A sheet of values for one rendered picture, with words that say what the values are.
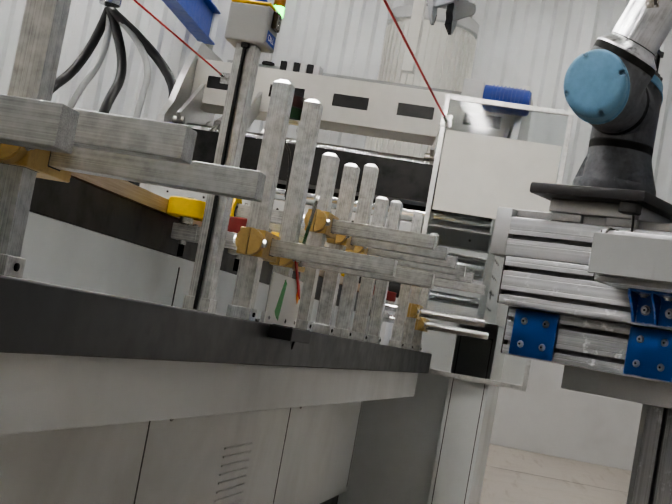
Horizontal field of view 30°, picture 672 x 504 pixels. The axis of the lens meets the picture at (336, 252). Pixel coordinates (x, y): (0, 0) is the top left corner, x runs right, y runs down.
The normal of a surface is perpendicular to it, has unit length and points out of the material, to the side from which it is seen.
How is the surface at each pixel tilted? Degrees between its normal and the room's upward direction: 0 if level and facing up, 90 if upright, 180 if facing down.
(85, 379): 90
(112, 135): 90
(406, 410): 90
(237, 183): 90
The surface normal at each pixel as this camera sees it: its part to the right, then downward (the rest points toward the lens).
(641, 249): -0.59, -0.16
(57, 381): 0.97, 0.16
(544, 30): -0.11, -0.09
